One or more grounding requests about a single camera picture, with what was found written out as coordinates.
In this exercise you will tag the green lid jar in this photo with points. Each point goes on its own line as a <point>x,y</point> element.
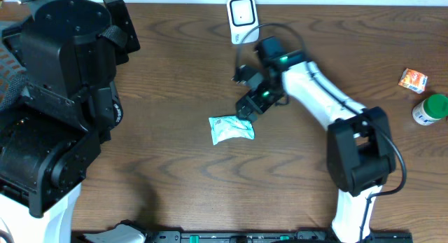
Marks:
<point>430,110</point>

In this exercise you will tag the white barcode scanner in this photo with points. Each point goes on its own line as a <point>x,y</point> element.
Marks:
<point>243,17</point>

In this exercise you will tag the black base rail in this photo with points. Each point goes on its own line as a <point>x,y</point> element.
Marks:
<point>129,231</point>

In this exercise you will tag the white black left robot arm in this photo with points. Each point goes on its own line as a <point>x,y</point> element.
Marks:
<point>59,104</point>

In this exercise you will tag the grey plastic mesh basket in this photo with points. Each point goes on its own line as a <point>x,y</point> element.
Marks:
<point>14,77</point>

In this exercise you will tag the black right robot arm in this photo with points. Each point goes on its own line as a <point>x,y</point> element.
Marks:
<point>359,152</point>

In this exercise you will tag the small orange juice carton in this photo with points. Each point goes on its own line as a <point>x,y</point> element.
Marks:
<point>413,80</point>

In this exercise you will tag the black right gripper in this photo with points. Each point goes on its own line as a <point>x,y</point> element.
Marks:
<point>254,108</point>

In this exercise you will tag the light blue wet wipes pack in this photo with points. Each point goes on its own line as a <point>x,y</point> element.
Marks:
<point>229,127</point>

